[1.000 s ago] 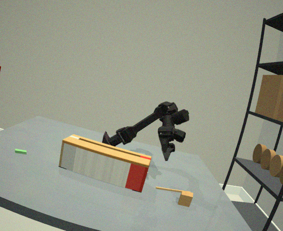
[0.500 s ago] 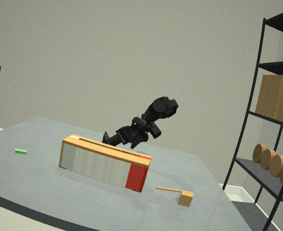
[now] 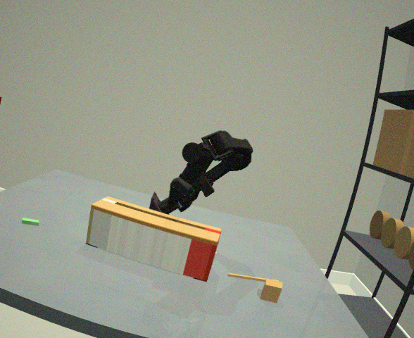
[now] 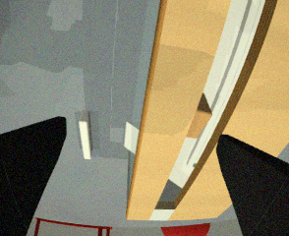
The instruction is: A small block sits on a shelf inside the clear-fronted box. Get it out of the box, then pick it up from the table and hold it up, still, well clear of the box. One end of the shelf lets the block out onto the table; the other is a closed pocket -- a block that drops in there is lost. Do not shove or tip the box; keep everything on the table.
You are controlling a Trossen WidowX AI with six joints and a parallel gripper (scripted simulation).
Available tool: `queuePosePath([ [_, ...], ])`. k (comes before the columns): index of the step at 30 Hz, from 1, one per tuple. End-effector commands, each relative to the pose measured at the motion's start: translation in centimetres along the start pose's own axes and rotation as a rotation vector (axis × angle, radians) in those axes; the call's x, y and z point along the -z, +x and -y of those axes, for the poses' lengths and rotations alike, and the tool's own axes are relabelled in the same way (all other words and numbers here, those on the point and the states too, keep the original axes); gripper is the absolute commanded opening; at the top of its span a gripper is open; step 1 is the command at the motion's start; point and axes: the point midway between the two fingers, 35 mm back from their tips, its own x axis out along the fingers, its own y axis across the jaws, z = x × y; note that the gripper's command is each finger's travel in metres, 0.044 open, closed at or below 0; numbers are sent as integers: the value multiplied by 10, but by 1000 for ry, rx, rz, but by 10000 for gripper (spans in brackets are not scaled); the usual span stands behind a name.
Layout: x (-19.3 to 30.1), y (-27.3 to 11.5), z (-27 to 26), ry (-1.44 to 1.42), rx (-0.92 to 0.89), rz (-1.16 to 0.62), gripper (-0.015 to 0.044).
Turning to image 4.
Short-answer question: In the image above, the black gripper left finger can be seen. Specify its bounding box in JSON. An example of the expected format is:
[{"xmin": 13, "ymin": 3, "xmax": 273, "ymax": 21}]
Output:
[{"xmin": 0, "ymin": 117, "xmax": 67, "ymax": 236}]

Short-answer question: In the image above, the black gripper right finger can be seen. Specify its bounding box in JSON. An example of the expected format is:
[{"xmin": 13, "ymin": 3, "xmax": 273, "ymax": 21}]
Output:
[{"xmin": 216, "ymin": 135, "xmax": 289, "ymax": 236}]

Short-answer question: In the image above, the tan cube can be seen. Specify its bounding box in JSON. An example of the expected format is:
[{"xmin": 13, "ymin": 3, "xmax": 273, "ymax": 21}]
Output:
[{"xmin": 187, "ymin": 92, "xmax": 212, "ymax": 139}]

